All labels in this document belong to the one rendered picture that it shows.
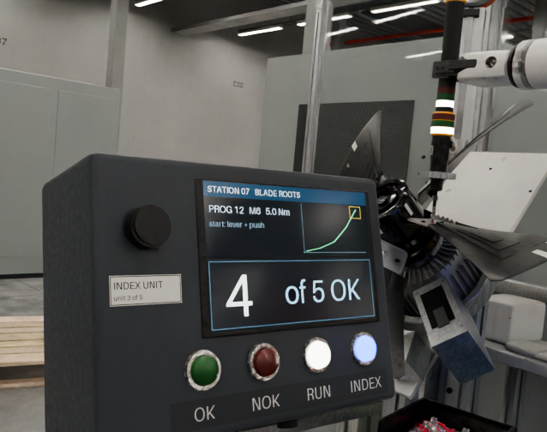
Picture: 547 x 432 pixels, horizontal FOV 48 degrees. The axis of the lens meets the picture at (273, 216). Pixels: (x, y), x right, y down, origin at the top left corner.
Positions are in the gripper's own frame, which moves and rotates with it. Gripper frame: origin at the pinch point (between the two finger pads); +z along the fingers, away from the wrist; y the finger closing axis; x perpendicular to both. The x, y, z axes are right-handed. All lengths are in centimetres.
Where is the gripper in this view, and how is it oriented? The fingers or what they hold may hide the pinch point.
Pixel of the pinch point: (448, 71)
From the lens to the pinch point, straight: 126.2
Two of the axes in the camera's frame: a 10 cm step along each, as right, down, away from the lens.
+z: -5.9, -1.2, 8.0
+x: 1.0, -9.9, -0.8
